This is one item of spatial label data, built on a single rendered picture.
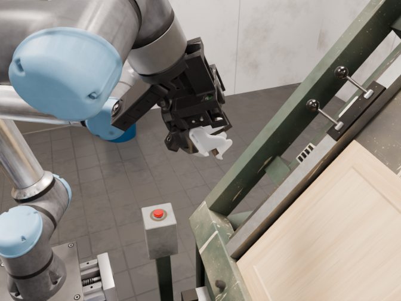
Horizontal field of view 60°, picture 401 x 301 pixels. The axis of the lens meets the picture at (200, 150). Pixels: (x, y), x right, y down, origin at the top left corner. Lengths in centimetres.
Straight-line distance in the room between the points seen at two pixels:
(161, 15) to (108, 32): 10
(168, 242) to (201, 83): 103
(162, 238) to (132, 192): 158
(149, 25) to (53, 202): 75
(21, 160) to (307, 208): 82
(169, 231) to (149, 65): 102
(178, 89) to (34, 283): 74
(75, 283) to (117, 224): 162
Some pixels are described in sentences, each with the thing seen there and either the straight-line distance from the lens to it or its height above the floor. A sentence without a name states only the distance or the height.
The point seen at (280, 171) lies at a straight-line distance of 132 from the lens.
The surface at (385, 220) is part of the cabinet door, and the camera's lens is 100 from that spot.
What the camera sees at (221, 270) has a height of 87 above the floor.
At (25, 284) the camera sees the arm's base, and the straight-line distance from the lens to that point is 106.
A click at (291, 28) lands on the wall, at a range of 458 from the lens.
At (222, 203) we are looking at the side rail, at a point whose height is 92.
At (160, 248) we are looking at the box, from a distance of 142.
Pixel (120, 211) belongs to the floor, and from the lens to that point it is 278.
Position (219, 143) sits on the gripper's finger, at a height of 160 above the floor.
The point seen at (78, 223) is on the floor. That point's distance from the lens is 277.
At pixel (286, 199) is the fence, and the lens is 117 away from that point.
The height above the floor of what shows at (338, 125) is 137.
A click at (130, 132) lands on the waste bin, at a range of 354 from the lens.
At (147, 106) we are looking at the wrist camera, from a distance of 48.
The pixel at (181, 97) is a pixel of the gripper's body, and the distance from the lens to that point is 47.
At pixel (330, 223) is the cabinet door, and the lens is 107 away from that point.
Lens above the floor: 190
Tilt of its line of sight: 34 degrees down
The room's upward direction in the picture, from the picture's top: straight up
